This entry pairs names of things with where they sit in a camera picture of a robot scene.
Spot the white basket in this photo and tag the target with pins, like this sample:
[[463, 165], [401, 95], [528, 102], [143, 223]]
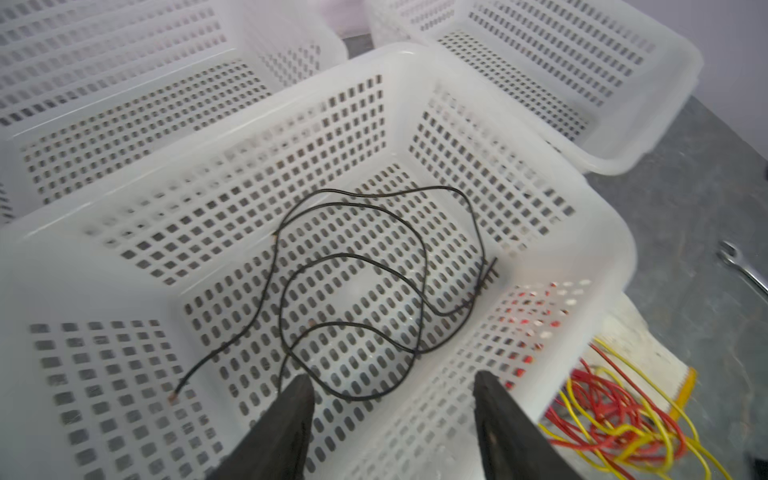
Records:
[[91, 87], [599, 80], [387, 225]]

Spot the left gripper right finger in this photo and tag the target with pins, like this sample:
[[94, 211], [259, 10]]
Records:
[[511, 445]]

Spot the front middle white basket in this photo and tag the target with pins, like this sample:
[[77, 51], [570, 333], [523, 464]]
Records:
[[387, 225]]

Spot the white work glove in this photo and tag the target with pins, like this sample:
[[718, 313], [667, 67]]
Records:
[[664, 378]]

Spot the silver wrench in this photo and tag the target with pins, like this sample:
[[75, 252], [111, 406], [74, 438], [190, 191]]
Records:
[[733, 257]]

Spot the right white basket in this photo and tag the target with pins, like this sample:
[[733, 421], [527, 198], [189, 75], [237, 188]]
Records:
[[599, 80]]

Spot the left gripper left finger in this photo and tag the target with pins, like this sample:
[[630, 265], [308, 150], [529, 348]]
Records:
[[276, 447]]

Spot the back left white basket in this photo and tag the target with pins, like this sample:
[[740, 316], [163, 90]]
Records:
[[91, 87]]

